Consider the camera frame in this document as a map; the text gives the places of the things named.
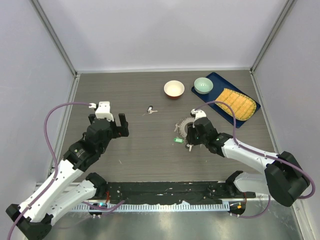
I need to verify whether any yellow woven mat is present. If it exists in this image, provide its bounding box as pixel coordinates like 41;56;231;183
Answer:
216;88;258;121

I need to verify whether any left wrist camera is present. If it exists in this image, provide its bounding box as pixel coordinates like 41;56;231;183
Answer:
88;101;115;122

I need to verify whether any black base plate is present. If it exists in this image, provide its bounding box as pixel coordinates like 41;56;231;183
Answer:
108;181;256;205

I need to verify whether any metal key organizer disc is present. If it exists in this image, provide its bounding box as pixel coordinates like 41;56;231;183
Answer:
174;117;194;152

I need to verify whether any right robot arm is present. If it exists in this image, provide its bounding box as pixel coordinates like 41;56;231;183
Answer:
186;117;311;207

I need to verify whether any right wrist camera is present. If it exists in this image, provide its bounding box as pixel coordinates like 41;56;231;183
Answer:
190;109;207;122

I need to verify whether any red white bowl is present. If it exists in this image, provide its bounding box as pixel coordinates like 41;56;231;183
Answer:
163;80;185;100

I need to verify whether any white slotted cable duct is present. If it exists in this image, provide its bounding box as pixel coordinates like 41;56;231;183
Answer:
72;201;230;213

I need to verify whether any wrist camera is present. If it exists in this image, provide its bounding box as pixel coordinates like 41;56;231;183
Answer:
88;101;115;122
190;109;207;122

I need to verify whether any light green bowl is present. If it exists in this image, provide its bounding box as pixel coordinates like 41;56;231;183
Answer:
193;77;214;95

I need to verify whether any key with black-white tag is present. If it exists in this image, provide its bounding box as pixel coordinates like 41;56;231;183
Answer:
147;105;158;114

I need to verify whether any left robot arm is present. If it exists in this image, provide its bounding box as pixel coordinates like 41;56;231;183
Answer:
5;113;129;240

